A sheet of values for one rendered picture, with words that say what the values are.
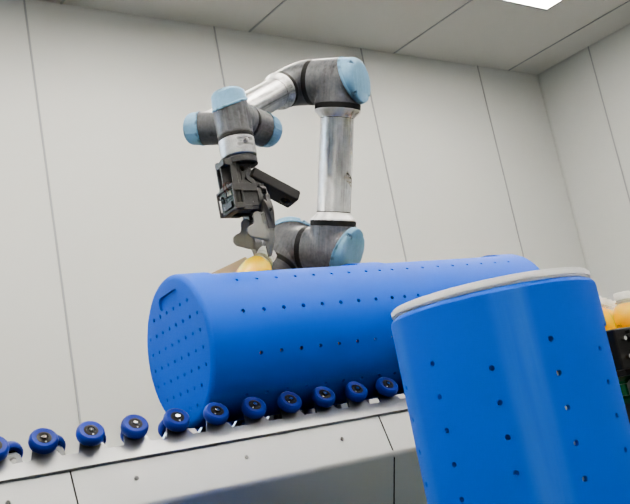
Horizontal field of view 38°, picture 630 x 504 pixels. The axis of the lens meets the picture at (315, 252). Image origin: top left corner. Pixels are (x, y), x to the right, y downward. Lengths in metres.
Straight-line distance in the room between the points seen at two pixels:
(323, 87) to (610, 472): 1.37
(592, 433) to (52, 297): 3.65
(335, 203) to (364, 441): 0.74
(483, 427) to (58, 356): 3.52
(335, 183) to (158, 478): 1.00
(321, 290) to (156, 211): 3.25
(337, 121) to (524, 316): 1.22
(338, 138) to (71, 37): 3.05
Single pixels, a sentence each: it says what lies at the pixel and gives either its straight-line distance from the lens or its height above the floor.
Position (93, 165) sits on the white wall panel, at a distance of 4.87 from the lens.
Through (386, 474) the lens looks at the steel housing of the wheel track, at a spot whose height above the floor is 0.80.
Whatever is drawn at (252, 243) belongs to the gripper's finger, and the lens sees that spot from 1.87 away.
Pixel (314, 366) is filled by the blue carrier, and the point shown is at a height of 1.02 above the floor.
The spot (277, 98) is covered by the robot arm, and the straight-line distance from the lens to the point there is 2.25.
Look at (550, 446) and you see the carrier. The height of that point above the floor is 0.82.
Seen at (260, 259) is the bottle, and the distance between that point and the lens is 1.81.
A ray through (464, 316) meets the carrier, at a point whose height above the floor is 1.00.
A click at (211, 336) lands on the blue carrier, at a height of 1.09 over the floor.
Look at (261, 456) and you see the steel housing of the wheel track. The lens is 1.61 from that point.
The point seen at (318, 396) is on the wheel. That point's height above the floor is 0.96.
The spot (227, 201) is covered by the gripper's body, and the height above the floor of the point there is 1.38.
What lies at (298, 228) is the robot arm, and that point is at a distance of 2.32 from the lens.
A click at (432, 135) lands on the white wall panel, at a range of 6.44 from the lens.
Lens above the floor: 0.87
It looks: 12 degrees up
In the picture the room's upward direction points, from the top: 11 degrees counter-clockwise
